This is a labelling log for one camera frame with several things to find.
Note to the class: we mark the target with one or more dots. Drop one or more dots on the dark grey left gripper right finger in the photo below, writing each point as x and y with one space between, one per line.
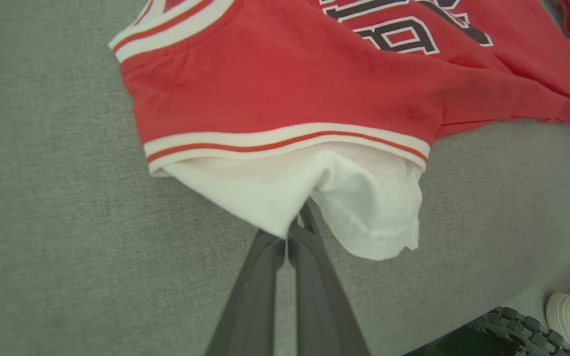
322 301

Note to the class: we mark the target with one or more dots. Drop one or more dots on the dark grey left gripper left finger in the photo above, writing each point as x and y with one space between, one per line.
248 306

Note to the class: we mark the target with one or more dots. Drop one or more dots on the red jersey with white sleeves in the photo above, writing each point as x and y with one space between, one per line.
290 84

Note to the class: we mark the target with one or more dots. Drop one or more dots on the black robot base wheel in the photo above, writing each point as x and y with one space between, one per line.
493 336

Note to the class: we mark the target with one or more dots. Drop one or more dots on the white shoe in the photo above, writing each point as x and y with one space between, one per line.
567 314

